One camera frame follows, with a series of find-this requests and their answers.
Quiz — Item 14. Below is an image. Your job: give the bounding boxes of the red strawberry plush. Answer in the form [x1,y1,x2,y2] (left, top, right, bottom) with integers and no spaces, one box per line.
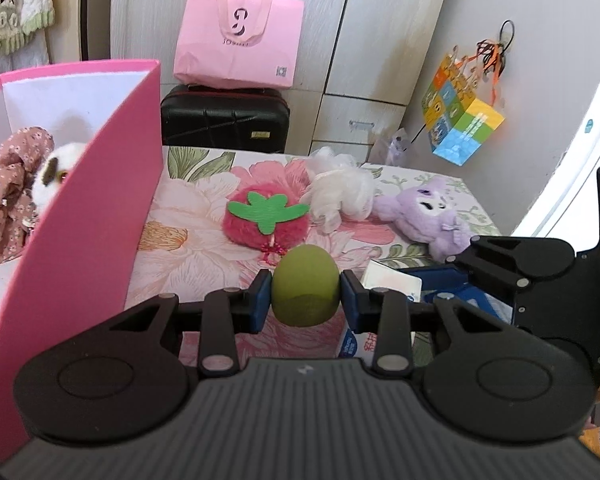
[222,182,310,266]

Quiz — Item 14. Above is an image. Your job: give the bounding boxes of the white mesh bath pouf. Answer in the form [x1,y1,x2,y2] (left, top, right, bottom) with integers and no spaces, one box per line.
[300,146,375,234]

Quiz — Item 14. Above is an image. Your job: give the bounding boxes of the floral brown scrunchie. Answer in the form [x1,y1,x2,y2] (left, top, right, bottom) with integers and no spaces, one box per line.
[0,127,55,263]

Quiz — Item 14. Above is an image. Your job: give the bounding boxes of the green plush ball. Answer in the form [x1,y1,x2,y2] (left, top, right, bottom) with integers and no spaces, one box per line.
[271,245,340,327]

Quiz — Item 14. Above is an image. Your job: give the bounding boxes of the white door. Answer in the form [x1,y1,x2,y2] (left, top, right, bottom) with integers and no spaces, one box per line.
[512,0,600,249]

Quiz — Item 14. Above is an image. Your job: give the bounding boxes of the white wooden wardrobe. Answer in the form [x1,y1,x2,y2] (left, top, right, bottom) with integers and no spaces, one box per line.
[110,0,443,159]

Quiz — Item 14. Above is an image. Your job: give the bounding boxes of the white brown plush toy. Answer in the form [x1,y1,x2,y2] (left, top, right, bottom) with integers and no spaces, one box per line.
[31,142,87,214]

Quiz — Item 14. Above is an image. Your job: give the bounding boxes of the floral table cloth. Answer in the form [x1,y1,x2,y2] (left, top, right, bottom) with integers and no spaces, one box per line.
[124,146,500,364]

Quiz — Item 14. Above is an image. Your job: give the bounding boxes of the blue wipes packet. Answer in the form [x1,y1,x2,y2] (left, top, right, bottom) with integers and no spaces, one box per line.
[337,261,513,365]

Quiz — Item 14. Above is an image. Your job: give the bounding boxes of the pink storage box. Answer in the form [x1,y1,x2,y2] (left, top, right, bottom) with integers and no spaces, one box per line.
[0,60,163,463]

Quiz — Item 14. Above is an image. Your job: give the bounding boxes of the black suitcase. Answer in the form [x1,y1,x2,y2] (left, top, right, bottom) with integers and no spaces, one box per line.
[160,84,290,154]

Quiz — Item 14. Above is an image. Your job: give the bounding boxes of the purple Kuromi plush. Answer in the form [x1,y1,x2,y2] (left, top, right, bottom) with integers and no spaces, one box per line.
[373,176,472,262]

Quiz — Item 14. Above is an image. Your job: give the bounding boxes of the colourful gift bag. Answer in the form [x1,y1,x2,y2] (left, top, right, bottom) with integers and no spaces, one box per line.
[422,39,505,167]

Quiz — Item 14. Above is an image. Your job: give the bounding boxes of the pink tote bag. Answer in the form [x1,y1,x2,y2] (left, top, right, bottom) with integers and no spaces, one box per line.
[173,0,304,90]

